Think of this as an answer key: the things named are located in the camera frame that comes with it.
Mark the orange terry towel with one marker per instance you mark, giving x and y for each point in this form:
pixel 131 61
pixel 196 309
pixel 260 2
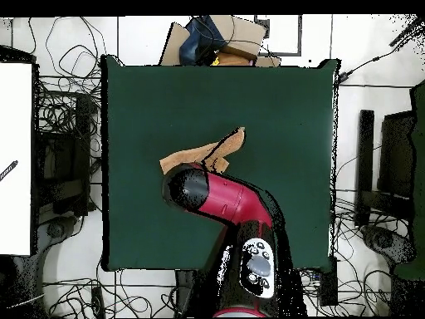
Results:
pixel 186 156

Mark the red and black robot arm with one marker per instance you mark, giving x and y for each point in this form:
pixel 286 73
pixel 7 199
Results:
pixel 232 199

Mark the flat brown cardboard sheet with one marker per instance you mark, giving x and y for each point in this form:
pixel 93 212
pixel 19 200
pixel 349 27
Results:
pixel 174 43

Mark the dark green table cloth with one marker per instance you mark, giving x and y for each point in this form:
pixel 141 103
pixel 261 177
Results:
pixel 166 99

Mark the blue garment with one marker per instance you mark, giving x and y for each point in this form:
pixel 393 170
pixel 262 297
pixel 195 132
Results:
pixel 196 43

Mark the brown cardboard box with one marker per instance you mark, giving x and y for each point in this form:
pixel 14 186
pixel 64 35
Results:
pixel 242 33

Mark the black equipment stand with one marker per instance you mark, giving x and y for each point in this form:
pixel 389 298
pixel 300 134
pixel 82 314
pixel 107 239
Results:
pixel 63 159

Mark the black upright bar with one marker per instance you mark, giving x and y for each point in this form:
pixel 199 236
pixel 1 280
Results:
pixel 365 149

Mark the black box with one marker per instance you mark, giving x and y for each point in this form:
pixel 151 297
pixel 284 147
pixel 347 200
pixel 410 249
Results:
pixel 328 285

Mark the white panel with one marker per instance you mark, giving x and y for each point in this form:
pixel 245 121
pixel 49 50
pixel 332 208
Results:
pixel 15 149

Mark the striped black rod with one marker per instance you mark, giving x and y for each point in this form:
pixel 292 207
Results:
pixel 9 170

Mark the black pedestal leg with foot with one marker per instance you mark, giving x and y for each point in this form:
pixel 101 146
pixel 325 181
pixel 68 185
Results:
pixel 385 241
pixel 54 230

